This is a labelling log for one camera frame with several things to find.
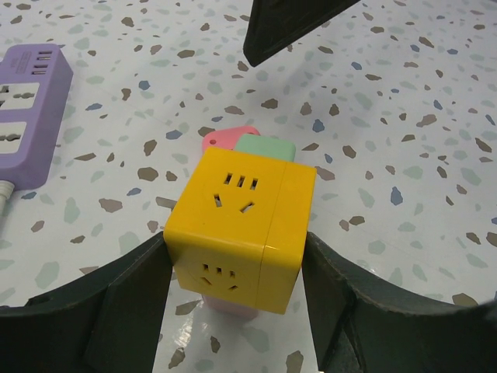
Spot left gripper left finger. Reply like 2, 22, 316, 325
1, 233, 172, 372

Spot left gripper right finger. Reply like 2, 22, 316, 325
302, 232, 496, 372

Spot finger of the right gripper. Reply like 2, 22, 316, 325
243, 0, 358, 67

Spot pink plug adapter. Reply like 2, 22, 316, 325
202, 125, 260, 152

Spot green plug adapter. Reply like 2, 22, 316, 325
234, 134, 296, 162

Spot yellow cube socket adapter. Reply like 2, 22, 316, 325
164, 147, 316, 314

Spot purple power strip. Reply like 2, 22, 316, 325
1, 44, 73, 190

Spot white power strip cord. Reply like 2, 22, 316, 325
0, 179, 16, 234

